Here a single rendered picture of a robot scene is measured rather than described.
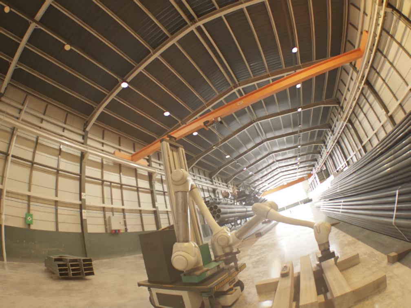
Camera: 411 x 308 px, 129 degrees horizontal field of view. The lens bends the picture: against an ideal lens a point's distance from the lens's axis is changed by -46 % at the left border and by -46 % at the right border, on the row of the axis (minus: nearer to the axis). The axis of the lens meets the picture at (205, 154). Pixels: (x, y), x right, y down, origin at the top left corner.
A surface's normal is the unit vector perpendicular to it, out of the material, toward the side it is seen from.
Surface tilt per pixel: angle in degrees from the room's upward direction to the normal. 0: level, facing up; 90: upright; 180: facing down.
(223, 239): 99
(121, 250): 90
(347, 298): 90
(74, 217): 90
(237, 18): 170
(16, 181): 90
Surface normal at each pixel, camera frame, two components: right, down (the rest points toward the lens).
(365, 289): -0.46, -0.26
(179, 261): -0.15, -0.26
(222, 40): 0.08, 0.94
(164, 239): 0.81, -0.40
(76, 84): 0.37, 0.81
